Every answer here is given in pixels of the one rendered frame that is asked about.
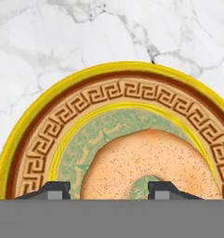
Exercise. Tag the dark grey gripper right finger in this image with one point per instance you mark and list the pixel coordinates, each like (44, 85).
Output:
(161, 187)

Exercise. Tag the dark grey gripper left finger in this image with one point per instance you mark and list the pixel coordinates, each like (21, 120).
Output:
(56, 188)

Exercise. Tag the tan speckled bagel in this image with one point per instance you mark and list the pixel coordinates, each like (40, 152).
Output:
(141, 161)

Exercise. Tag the yellow rimmed patterned plate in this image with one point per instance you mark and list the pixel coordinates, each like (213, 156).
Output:
(85, 102)

